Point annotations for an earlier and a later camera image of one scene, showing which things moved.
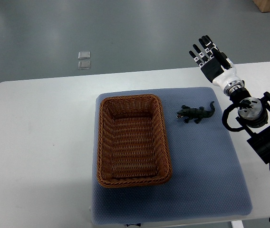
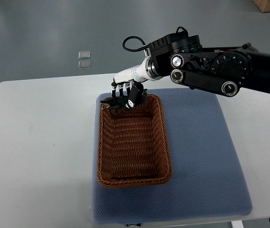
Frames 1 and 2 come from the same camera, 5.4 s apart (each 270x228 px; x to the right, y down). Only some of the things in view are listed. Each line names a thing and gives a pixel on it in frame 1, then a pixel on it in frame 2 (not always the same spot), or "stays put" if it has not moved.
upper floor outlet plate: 84,55 stays put
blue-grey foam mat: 207,179 stays put
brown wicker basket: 132,147 stays put
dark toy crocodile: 197,114 -> 118,103
